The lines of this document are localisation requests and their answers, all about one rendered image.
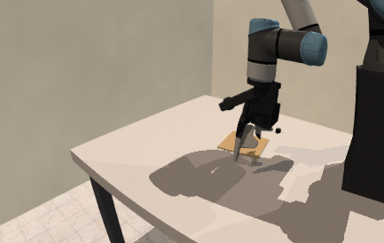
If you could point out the brown flat mat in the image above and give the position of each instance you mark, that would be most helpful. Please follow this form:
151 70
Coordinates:
229 142

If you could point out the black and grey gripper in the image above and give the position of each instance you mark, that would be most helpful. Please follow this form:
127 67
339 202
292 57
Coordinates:
265 106

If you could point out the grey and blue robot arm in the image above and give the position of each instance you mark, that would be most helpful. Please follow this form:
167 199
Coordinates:
303 46

